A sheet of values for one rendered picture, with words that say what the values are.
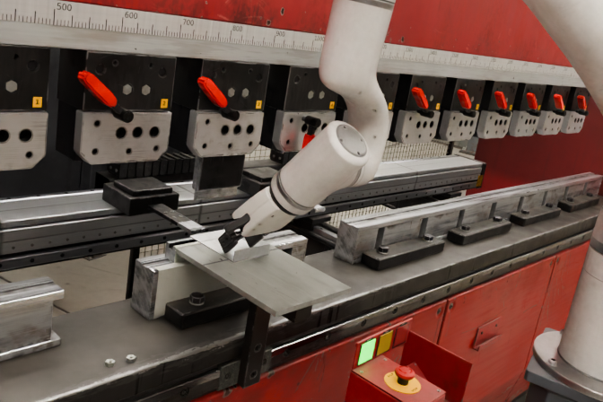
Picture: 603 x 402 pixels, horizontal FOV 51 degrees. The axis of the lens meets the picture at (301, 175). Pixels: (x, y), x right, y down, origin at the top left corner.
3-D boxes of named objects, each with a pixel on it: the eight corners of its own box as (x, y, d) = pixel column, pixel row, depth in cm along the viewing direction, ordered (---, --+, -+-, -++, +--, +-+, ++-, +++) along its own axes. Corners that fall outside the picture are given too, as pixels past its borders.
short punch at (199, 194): (196, 202, 114) (203, 151, 111) (190, 198, 115) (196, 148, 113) (239, 196, 121) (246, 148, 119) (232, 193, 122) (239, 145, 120)
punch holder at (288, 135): (277, 152, 120) (292, 65, 116) (249, 141, 125) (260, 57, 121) (329, 149, 131) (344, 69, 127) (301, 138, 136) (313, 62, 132)
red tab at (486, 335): (478, 352, 189) (484, 330, 187) (472, 348, 190) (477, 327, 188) (501, 338, 200) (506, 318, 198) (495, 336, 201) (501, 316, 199)
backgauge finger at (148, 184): (170, 243, 118) (174, 218, 117) (101, 199, 135) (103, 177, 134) (221, 234, 127) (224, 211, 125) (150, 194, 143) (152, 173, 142)
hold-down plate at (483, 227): (461, 245, 179) (464, 235, 179) (445, 239, 183) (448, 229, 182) (510, 231, 201) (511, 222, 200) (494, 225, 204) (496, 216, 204)
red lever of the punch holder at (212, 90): (211, 76, 98) (241, 115, 105) (195, 71, 101) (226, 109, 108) (204, 84, 98) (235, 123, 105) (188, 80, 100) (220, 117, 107)
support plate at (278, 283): (275, 317, 96) (275, 311, 95) (175, 253, 113) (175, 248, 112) (350, 292, 109) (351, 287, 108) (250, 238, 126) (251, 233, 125)
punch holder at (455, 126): (444, 141, 163) (458, 78, 159) (417, 133, 169) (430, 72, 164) (473, 139, 174) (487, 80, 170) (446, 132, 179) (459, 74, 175)
